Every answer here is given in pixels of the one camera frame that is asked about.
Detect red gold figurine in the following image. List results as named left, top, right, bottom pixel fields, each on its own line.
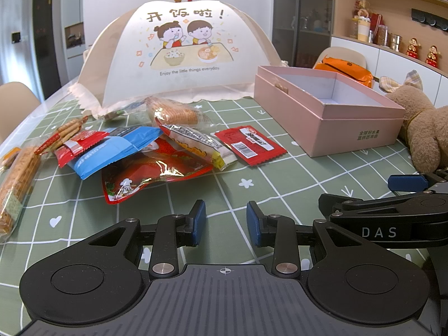
left=425, top=45, right=441, bottom=69
left=406, top=38, right=421, bottom=59

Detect white yellow snack packet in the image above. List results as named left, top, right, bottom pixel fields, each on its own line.
left=160, top=124, right=237, bottom=171

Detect large red roast duck packet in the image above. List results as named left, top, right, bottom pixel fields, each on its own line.
left=102, top=137, right=213, bottom=205

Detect clear bread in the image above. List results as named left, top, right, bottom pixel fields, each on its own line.
left=144, top=96, right=213, bottom=129

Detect wooden wall shelf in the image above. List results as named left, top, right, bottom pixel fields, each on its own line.
left=332, top=0, right=447, bottom=75

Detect beige chair left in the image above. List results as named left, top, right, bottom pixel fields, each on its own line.
left=0, top=82, right=40, bottom=143

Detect brown teddy bear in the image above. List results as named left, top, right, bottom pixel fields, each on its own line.
left=379, top=70, right=448, bottom=174

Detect glass door cabinet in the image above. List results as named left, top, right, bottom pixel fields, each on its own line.
left=272, top=0, right=333, bottom=68

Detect red gold figurine right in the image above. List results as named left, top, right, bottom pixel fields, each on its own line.
left=425, top=45, right=441, bottom=69

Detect beige chair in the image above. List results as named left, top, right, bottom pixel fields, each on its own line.
left=0, top=82, right=40, bottom=143
left=313, top=46, right=367, bottom=68

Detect small red snack packet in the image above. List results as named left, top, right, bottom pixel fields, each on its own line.
left=54, top=130, right=109, bottom=168

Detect long biscuit pack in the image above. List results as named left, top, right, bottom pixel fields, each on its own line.
left=1, top=146, right=41, bottom=242

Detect stick biscuit pack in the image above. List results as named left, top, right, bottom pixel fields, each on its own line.
left=34, top=116, right=88, bottom=155

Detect pink cardboard box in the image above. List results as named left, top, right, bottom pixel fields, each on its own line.
left=254, top=66, right=405, bottom=157

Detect blue snack packet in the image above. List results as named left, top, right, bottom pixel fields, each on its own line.
left=67, top=126, right=162, bottom=180

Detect orange package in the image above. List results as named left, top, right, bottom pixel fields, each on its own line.
left=314, top=55, right=374, bottom=88

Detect white mesh food cover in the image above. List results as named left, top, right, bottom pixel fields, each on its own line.
left=69, top=0, right=284, bottom=118

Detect red sachet with barcode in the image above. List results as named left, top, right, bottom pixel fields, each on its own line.
left=215, top=125, right=287, bottom=166

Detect red gold figurine left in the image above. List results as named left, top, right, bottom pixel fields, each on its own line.
left=406, top=38, right=421, bottom=59

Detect jars on counter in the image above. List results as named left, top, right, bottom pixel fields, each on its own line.
left=349, top=0, right=401, bottom=51

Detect beige chair right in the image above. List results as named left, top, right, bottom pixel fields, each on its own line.
left=313, top=46, right=367, bottom=68

